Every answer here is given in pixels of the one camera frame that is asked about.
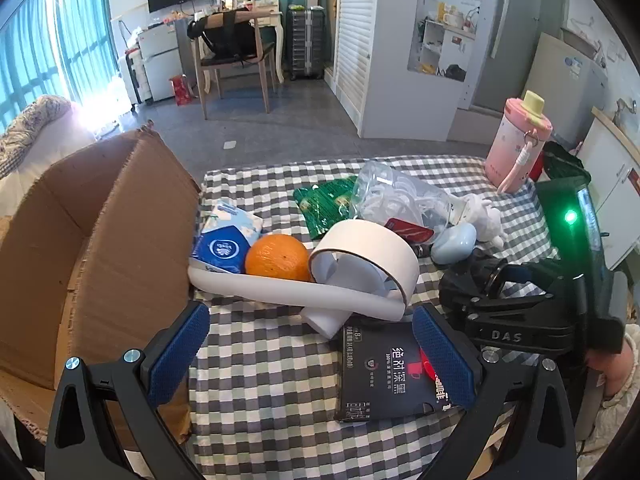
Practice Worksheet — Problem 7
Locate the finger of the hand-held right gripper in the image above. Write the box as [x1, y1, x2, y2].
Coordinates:
[439, 255, 566, 311]
[450, 296, 588, 358]

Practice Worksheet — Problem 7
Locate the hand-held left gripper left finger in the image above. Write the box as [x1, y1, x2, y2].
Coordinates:
[44, 301, 211, 480]

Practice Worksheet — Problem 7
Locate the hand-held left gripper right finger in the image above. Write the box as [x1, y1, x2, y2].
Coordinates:
[411, 302, 578, 480]

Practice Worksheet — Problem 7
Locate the black packet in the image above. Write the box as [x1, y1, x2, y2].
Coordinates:
[334, 317, 463, 423]

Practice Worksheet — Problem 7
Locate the brown cardboard box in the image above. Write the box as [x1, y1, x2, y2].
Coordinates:
[0, 130, 203, 453]

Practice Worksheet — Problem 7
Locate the person's right hand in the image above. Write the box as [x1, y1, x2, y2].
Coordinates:
[585, 345, 626, 401]

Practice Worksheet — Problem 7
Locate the light blue round case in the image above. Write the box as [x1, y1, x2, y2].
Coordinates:
[431, 223, 478, 265]

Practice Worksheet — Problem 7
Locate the white plush toy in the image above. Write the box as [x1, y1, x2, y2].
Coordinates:
[452, 195, 506, 248]

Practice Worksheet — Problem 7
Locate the white side cabinet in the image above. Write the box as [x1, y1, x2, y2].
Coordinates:
[575, 107, 640, 271]

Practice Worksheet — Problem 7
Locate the grey checked tablecloth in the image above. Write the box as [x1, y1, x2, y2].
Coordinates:
[187, 156, 561, 480]

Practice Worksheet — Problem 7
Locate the red small packet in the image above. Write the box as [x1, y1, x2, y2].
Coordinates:
[385, 217, 436, 245]

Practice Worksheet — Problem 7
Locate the pink water bottle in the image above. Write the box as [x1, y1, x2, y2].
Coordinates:
[486, 90, 553, 196]

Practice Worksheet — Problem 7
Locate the white foam tape roll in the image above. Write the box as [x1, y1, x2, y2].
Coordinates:
[187, 220, 420, 339]

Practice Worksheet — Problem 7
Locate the blue tissue pack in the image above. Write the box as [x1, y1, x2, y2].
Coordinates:
[192, 200, 264, 275]

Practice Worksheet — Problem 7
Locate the clear plastic bag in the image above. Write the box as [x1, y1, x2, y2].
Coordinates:
[350, 160, 463, 241]

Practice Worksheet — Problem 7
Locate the orange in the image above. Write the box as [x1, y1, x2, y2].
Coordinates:
[245, 234, 312, 282]

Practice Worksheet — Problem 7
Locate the beige washing machine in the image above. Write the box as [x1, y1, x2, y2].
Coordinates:
[522, 30, 608, 147]

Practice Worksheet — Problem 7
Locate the green snack packet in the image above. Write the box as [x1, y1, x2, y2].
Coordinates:
[292, 177, 361, 241]

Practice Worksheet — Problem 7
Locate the white louvred wardrobe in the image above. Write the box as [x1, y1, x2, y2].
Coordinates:
[324, 0, 483, 141]

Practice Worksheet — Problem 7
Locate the white bed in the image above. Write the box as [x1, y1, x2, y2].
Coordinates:
[0, 102, 96, 196]

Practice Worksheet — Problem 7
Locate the red paper bag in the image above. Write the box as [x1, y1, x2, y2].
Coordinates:
[170, 75, 193, 106]

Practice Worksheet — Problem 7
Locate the grey patterned quilt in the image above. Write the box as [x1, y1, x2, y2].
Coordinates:
[0, 95, 72, 176]

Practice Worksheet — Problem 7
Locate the white drawer cart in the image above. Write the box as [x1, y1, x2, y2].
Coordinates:
[120, 45, 151, 111]

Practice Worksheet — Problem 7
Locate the grey suitcase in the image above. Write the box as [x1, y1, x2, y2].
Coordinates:
[287, 6, 327, 81]

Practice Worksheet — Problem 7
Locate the small white fridge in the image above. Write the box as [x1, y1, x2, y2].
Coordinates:
[136, 25, 193, 103]

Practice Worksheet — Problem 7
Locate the wooden chair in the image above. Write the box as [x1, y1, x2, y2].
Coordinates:
[192, 10, 277, 120]

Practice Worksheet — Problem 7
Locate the black backpack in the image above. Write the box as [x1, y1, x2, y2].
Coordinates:
[187, 9, 257, 63]

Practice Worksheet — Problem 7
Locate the white dressing table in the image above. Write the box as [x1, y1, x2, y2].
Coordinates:
[215, 0, 285, 83]

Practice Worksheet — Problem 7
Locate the teal window curtain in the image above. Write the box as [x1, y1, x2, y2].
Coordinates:
[0, 0, 121, 131]

